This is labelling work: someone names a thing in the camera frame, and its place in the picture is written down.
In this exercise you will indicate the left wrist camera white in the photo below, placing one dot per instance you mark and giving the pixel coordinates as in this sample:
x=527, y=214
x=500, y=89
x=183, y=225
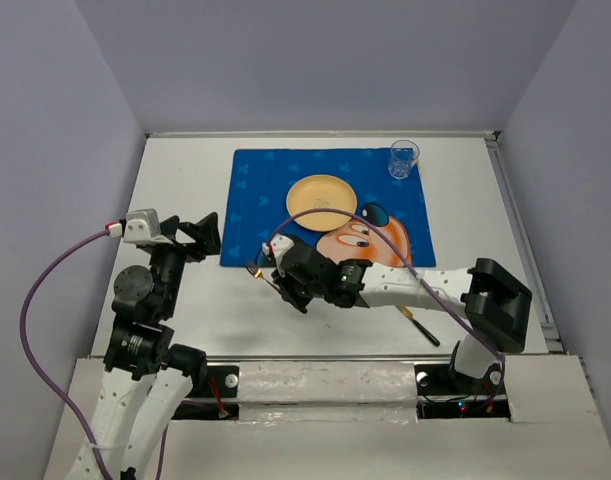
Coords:
x=142, y=227

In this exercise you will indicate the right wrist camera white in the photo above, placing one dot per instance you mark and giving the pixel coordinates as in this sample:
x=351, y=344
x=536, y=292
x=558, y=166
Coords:
x=274, y=250

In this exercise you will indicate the blue Mickey placemat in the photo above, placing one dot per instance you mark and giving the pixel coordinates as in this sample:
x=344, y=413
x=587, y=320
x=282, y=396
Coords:
x=391, y=214

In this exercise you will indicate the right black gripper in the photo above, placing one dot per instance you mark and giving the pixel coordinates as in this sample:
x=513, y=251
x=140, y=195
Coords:
x=285, y=282

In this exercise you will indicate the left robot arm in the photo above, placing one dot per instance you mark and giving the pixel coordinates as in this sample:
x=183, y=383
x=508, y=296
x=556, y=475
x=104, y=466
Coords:
x=146, y=376

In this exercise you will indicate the gold fork black handle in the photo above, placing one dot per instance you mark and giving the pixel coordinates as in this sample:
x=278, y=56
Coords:
x=255, y=271

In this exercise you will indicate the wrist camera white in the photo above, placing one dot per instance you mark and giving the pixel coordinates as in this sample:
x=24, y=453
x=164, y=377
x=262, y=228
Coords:
x=142, y=227
x=274, y=250

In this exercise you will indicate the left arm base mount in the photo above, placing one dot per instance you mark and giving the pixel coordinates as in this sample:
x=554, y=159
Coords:
x=215, y=399

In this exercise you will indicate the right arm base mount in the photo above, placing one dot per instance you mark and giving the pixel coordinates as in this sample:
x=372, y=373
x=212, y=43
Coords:
x=443, y=395

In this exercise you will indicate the gold knife black handle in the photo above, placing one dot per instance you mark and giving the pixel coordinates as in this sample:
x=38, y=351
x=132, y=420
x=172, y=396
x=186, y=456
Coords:
x=422, y=329

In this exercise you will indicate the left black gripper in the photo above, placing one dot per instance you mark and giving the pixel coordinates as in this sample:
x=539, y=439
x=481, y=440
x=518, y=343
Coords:
x=205, y=230

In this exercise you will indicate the clear plastic cup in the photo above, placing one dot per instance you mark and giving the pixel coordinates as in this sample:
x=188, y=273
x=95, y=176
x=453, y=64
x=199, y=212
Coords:
x=404, y=155

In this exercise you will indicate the yellow plate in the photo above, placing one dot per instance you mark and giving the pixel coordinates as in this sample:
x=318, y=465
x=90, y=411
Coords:
x=321, y=192

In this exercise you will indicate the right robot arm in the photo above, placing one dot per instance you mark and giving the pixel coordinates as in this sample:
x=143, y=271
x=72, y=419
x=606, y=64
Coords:
x=487, y=301

